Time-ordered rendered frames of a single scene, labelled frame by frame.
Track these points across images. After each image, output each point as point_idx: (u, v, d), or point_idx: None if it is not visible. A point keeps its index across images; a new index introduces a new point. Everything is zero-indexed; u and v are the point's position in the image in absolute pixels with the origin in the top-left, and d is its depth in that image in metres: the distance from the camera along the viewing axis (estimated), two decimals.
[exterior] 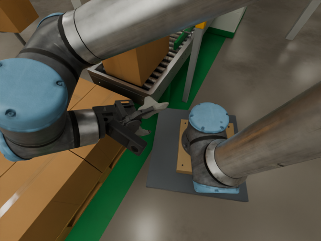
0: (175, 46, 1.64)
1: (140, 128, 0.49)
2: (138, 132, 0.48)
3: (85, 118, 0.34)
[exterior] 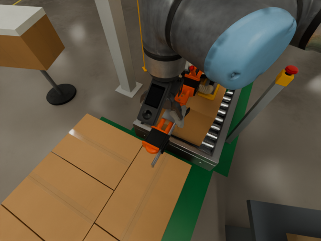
0: (228, 88, 1.42)
1: None
2: None
3: (183, 63, 0.30)
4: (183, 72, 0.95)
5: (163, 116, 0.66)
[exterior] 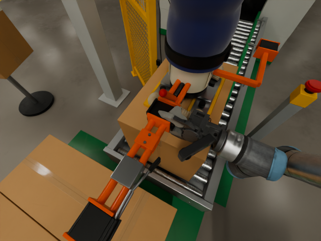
0: (226, 102, 1.15)
1: (178, 124, 0.47)
2: (179, 125, 0.46)
3: None
4: None
5: (112, 176, 0.39)
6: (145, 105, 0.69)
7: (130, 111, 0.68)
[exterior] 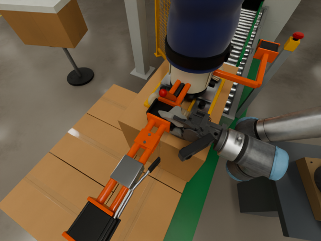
0: (239, 63, 1.58)
1: (178, 124, 0.47)
2: (179, 125, 0.46)
3: None
4: None
5: (112, 176, 0.39)
6: (145, 105, 0.69)
7: (130, 111, 0.68)
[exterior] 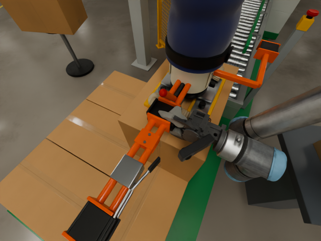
0: (245, 49, 1.51)
1: (178, 124, 0.47)
2: (179, 125, 0.46)
3: None
4: None
5: (112, 175, 0.39)
6: (145, 105, 0.69)
7: (130, 111, 0.68)
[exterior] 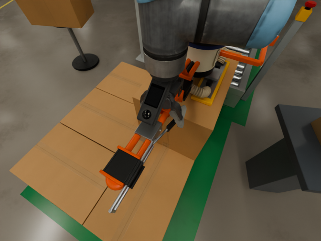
0: None
1: None
2: None
3: (183, 63, 0.30)
4: None
5: (136, 131, 0.46)
6: None
7: (144, 90, 0.74)
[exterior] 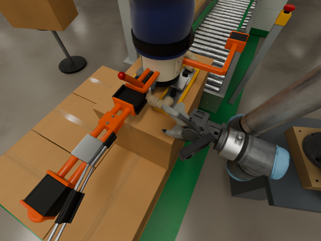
0: None
1: (179, 121, 0.46)
2: (181, 124, 0.45)
3: None
4: (136, 79, 0.71)
5: (73, 152, 0.42)
6: None
7: (105, 100, 0.71)
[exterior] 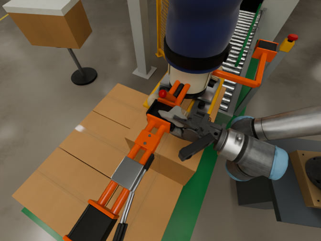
0: (237, 63, 1.65)
1: (178, 124, 0.47)
2: (179, 125, 0.46)
3: None
4: None
5: (112, 178, 0.39)
6: (144, 106, 0.69)
7: (134, 129, 0.82)
